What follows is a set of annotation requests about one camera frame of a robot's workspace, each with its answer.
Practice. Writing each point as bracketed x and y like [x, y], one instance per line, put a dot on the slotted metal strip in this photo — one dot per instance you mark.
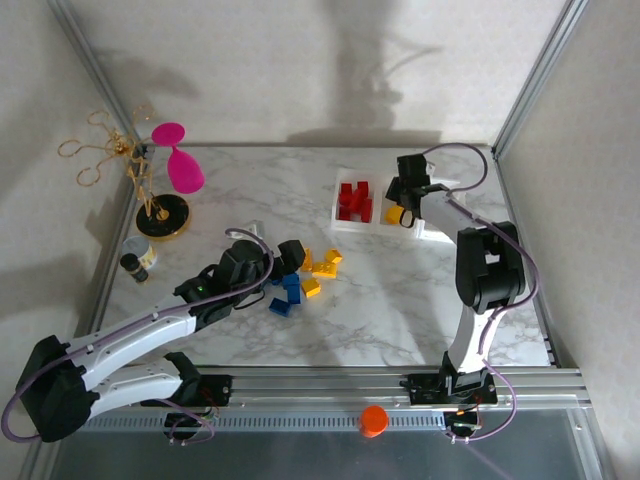
[275, 422]

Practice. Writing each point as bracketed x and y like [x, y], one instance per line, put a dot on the small electronics board green light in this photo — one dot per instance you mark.
[465, 419]

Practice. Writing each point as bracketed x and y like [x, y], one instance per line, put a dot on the white bin with red bricks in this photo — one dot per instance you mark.
[350, 226]

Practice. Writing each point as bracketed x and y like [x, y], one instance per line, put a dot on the blue lego brick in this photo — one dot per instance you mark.
[294, 295]
[291, 280]
[280, 306]
[275, 286]

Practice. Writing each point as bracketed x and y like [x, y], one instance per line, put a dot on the yellow lego brick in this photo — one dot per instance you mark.
[334, 256]
[306, 260]
[393, 216]
[311, 287]
[325, 270]

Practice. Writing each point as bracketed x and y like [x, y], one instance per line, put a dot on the white bin with yellow bricks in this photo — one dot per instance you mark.
[387, 230]

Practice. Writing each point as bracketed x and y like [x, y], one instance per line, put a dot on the grey metal plate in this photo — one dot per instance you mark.
[300, 455]

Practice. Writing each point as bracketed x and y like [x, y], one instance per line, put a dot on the orange round knob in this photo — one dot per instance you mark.
[374, 420]

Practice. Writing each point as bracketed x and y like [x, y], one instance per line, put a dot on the aluminium back rail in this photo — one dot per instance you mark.
[320, 145]

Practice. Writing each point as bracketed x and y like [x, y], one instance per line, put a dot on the pink plastic wine glass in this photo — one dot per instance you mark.
[185, 172]

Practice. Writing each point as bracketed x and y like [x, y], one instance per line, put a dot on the aluminium left frame post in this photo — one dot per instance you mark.
[85, 50]

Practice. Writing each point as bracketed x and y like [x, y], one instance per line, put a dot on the aluminium rail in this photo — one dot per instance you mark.
[518, 235]
[320, 145]
[325, 387]
[101, 300]

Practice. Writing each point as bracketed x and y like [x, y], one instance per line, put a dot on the small dark-capped bottle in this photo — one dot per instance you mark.
[145, 252]

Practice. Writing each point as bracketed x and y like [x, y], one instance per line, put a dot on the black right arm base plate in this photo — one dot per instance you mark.
[420, 390]

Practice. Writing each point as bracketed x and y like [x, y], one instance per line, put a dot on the aluminium left side rail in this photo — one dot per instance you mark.
[101, 300]

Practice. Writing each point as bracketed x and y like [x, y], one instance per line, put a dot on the aluminium front rail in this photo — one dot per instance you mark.
[325, 387]

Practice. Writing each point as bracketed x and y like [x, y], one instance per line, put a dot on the aluminium right frame post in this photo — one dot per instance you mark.
[535, 75]

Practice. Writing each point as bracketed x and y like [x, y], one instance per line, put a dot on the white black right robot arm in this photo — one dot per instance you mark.
[490, 280]

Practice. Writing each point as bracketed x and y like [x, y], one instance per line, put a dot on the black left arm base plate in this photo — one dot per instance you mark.
[217, 390]

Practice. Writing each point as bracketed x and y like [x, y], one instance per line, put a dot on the aluminium frame post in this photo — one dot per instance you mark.
[535, 75]
[85, 50]

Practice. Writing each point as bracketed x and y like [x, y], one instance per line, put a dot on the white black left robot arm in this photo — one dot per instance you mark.
[140, 330]

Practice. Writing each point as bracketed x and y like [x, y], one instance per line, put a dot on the aluminium right side rail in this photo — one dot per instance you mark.
[518, 235]

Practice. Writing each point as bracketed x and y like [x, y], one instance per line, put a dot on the small dark bottle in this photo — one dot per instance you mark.
[136, 270]

